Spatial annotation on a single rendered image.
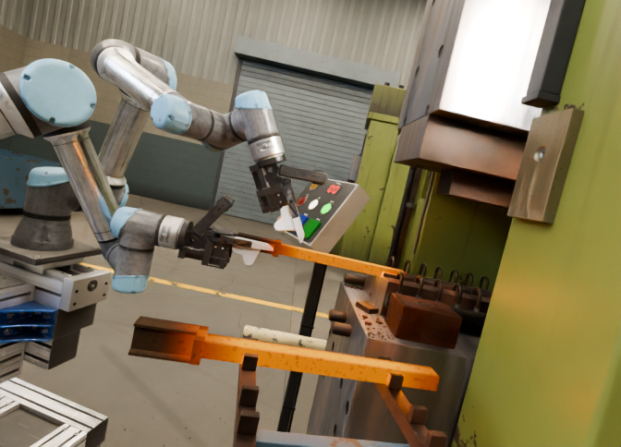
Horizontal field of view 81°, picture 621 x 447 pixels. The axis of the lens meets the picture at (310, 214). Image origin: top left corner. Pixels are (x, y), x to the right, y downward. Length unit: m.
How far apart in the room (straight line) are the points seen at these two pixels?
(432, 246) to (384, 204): 4.45
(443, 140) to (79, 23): 10.23
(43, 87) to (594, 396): 0.92
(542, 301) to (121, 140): 1.12
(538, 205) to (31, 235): 1.22
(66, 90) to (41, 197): 0.52
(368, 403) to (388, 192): 4.92
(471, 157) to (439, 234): 0.33
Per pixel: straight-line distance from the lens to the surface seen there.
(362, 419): 0.79
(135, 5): 10.35
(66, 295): 1.21
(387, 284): 0.84
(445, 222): 1.14
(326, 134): 8.80
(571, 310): 0.60
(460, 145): 0.86
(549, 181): 0.65
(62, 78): 0.82
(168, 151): 9.34
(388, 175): 5.59
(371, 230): 5.68
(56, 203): 1.27
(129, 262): 0.92
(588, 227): 0.60
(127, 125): 1.24
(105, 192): 1.00
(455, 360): 0.78
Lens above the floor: 1.17
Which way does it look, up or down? 5 degrees down
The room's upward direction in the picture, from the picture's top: 12 degrees clockwise
